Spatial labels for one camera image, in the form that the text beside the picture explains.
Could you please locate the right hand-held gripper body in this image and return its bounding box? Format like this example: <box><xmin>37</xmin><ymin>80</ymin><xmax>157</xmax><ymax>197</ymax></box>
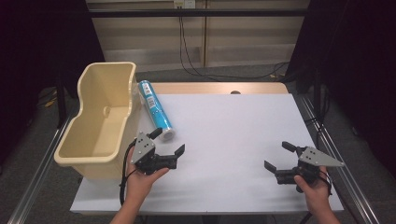
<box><xmin>274</xmin><ymin>145</ymin><xmax>346</xmax><ymax>185</ymax></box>

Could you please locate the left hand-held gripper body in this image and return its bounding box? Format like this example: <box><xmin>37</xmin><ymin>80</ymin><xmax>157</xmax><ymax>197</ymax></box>
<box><xmin>130</xmin><ymin>131</ymin><xmax>179</xmax><ymax>175</ymax></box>

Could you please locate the blue roll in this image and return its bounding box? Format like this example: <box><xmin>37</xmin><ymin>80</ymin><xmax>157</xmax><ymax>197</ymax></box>
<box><xmin>137</xmin><ymin>79</ymin><xmax>176</xmax><ymax>142</ymax></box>

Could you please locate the beige plastic basket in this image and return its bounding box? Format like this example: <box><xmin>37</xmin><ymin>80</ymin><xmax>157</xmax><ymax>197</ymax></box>
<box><xmin>53</xmin><ymin>61</ymin><xmax>142</xmax><ymax>181</ymax></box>

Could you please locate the person's left hand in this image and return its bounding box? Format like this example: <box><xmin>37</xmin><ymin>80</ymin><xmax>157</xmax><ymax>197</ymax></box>
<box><xmin>123</xmin><ymin>146</ymin><xmax>171</xmax><ymax>206</ymax></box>

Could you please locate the person's right hand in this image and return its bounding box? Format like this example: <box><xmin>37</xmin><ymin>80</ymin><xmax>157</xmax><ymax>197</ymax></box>
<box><xmin>293</xmin><ymin>165</ymin><xmax>332</xmax><ymax>217</ymax></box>

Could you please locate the white table mat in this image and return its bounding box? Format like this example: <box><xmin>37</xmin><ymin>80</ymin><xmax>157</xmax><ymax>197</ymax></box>
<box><xmin>69</xmin><ymin>92</ymin><xmax>345</xmax><ymax>216</ymax></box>

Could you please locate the dark curtain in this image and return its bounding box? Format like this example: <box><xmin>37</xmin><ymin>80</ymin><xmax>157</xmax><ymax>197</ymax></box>
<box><xmin>0</xmin><ymin>0</ymin><xmax>106</xmax><ymax>167</ymax></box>
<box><xmin>285</xmin><ymin>0</ymin><xmax>396</xmax><ymax>180</ymax></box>

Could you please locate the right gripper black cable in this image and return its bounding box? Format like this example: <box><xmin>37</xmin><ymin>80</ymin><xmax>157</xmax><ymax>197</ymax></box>
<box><xmin>317</xmin><ymin>169</ymin><xmax>333</xmax><ymax>198</ymax></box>

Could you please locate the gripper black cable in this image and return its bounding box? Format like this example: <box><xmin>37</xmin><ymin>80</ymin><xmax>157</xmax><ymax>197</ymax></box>
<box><xmin>317</xmin><ymin>169</ymin><xmax>333</xmax><ymax>198</ymax></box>
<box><xmin>119</xmin><ymin>138</ymin><xmax>138</xmax><ymax>207</ymax></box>

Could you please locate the aluminium floor rail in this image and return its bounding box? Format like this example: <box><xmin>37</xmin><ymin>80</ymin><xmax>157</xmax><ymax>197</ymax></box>
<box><xmin>299</xmin><ymin>93</ymin><xmax>381</xmax><ymax>224</ymax></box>
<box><xmin>7</xmin><ymin>118</ymin><xmax>75</xmax><ymax>224</ymax></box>

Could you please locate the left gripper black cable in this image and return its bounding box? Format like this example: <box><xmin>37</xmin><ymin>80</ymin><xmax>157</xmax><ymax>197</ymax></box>
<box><xmin>119</xmin><ymin>138</ymin><xmax>138</xmax><ymax>207</ymax></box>

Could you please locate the black wall cable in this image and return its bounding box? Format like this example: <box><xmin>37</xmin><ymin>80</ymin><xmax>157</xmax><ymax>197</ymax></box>
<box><xmin>180</xmin><ymin>17</ymin><xmax>290</xmax><ymax>81</ymax></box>
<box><xmin>178</xmin><ymin>17</ymin><xmax>219</xmax><ymax>78</ymax></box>

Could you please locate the black stand post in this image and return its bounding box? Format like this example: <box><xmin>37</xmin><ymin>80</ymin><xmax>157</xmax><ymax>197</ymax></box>
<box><xmin>55</xmin><ymin>74</ymin><xmax>68</xmax><ymax>130</ymax></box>

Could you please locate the white wall socket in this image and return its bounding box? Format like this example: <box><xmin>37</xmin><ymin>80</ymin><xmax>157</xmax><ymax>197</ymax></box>
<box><xmin>173</xmin><ymin>0</ymin><xmax>197</xmax><ymax>9</ymax></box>

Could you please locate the black horizontal frame bar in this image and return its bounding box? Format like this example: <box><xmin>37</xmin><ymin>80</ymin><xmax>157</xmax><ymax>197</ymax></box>
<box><xmin>87</xmin><ymin>8</ymin><xmax>310</xmax><ymax>19</ymax></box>

